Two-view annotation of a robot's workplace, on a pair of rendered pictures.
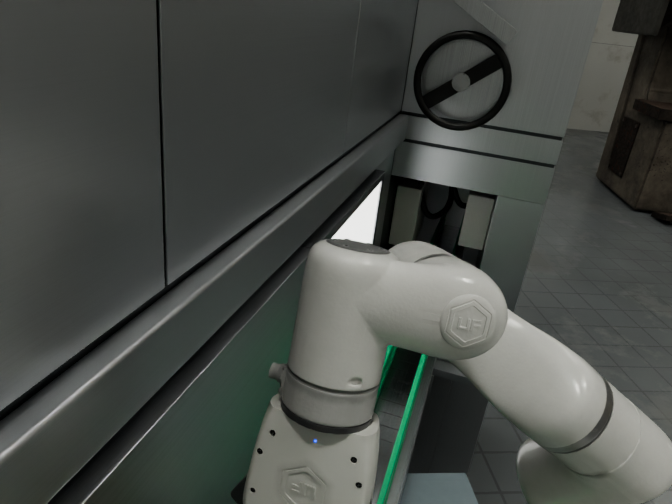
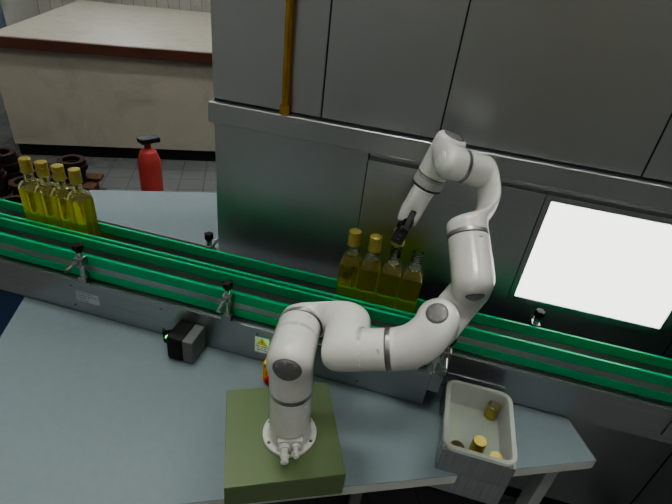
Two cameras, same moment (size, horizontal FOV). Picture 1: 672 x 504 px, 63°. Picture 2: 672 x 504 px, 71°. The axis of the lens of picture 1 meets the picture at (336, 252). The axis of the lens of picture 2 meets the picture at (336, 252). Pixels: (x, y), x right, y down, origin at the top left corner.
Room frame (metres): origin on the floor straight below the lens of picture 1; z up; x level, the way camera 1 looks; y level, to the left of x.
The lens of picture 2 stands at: (0.07, -1.05, 1.78)
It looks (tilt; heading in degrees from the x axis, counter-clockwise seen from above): 32 degrees down; 86
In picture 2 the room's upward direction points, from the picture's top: 7 degrees clockwise
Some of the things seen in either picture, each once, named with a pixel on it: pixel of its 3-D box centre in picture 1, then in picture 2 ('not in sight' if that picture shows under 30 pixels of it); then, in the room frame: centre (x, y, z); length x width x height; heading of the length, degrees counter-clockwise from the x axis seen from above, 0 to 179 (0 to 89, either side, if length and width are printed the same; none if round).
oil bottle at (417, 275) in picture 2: not in sight; (407, 298); (0.36, -0.02, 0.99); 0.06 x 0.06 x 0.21; 75
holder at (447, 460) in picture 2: not in sight; (474, 422); (0.54, -0.27, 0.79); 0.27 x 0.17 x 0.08; 75
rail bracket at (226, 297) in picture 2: not in sight; (224, 306); (-0.14, -0.06, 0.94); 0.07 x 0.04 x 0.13; 75
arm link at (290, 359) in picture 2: not in sight; (292, 359); (0.06, -0.35, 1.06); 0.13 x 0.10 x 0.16; 82
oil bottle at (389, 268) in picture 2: not in sight; (387, 292); (0.31, 0.00, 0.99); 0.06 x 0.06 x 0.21; 75
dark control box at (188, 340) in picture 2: not in sight; (186, 341); (-0.25, -0.05, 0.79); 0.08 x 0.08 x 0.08; 75
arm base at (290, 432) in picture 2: not in sight; (290, 417); (0.06, -0.37, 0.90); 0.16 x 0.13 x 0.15; 95
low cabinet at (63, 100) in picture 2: not in sight; (164, 73); (-1.63, 4.27, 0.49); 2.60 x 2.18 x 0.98; 99
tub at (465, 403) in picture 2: not in sight; (475, 428); (0.54, -0.29, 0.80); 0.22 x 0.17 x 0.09; 75
